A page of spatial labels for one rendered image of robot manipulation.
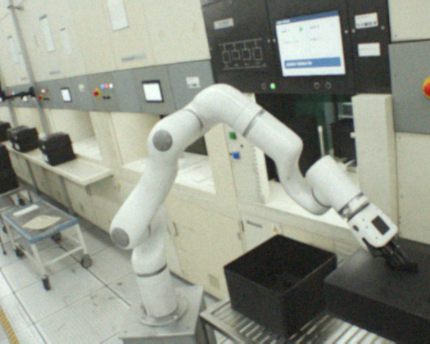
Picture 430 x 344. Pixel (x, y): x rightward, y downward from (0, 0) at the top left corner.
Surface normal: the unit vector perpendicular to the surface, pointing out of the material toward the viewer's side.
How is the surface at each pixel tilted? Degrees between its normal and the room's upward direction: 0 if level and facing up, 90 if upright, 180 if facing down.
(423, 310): 0
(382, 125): 90
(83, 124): 90
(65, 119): 90
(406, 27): 90
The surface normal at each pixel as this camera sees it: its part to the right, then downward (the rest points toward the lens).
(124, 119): 0.63, 0.14
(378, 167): -0.76, 0.34
